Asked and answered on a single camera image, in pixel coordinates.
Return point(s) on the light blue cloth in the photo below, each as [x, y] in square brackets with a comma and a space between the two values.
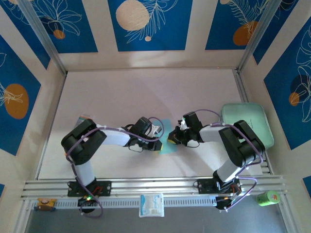
[167, 148]

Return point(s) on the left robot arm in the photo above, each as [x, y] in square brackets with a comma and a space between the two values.
[114, 137]

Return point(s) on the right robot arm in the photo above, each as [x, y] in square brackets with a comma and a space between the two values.
[209, 133]

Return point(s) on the white tissue packet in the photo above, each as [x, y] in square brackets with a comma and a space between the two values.
[151, 205]

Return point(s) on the colourful printed sachet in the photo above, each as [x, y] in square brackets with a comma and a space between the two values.
[81, 119]

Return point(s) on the black electronics module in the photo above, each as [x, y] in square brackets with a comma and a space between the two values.
[87, 202]
[226, 202]

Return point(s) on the green cylinder can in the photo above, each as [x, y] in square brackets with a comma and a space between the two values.
[267, 197]

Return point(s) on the small yellow blue gadget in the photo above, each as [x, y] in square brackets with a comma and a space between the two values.
[45, 204]

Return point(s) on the aluminium mounting rail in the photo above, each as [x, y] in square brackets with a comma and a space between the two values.
[150, 184]

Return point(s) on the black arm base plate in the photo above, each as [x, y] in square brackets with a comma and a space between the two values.
[104, 188]
[206, 185]

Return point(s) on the aluminium frame post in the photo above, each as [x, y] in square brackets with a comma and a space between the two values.
[41, 34]
[257, 34]

